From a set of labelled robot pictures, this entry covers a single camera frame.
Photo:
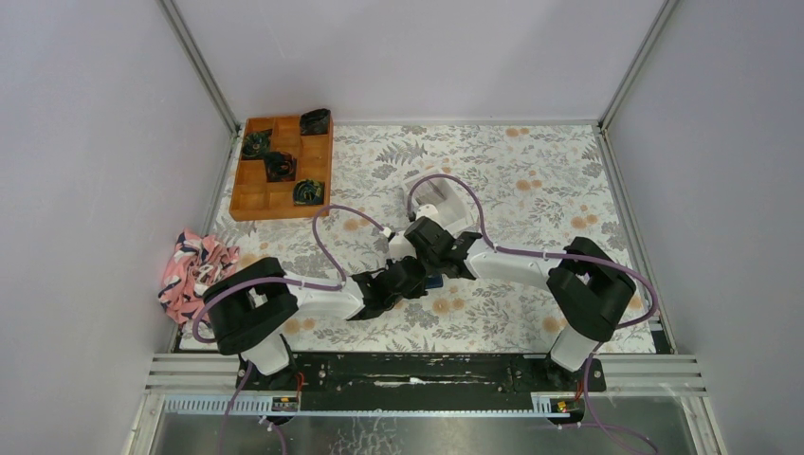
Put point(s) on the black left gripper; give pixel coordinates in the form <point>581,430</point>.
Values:
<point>417,291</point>

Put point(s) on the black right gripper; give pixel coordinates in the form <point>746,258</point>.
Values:
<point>429,270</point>

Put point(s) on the blue leather card holder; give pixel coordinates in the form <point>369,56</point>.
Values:
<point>433,282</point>

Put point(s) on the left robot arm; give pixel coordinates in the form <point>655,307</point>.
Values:
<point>248,310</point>

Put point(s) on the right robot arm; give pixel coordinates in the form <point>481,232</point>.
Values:
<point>591,291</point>

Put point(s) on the stack of cards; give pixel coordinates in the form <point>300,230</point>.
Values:
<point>432,191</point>

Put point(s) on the white plastic card box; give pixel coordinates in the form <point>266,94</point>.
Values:
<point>455,215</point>

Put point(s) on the floral tablecloth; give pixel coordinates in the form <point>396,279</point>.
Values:
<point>540,187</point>

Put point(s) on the dark rolled cloth bottom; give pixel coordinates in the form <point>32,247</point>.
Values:
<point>308,192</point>

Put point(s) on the dark rolled cloth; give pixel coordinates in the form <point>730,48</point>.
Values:
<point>280,167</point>
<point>256,145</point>
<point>308,192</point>
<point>315,122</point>

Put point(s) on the dark rolled cloth middle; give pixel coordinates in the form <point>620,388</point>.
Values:
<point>280,167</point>

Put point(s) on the wooden compartment tray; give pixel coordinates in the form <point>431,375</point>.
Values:
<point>254,199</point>

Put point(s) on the dark rolled cloth top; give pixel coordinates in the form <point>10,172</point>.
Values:
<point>315,122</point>

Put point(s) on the dark rolled cloth left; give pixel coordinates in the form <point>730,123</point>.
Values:
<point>256,145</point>

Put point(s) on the pink patterned cloth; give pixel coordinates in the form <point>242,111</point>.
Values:
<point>198,262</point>

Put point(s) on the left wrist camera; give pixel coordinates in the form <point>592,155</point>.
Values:
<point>398,246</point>

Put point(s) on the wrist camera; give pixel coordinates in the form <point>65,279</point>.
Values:
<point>425,211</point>
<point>398,246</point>

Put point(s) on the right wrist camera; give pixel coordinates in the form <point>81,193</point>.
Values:
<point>425,211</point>

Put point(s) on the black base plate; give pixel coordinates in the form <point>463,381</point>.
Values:
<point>327,381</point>

